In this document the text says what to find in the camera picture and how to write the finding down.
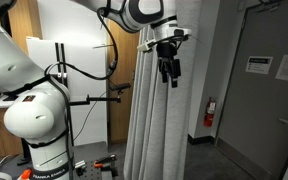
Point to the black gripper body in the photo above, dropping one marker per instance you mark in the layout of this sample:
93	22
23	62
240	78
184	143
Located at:
166	55

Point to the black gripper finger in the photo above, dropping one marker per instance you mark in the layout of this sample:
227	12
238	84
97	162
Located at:
174	82
164	76

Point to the grey fabric curtain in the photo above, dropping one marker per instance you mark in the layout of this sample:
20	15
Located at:
159	120

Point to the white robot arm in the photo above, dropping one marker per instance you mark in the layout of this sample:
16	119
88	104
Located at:
41	112

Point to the red fire extinguisher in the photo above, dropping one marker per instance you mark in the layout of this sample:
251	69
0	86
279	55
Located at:
209	112

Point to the wooden door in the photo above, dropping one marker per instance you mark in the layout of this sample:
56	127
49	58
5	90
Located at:
121	82

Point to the black and white door sign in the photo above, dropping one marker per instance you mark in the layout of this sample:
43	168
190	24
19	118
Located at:
259	64

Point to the white board panel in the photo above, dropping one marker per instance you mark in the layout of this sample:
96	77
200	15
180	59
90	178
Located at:
89	122

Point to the grey door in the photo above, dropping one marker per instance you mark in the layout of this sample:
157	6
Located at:
250	133

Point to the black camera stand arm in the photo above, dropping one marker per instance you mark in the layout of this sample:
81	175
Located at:
89	99

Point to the orange handled clamp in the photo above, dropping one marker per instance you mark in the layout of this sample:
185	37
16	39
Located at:
104	161

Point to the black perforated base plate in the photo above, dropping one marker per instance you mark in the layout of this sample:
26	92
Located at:
92	170

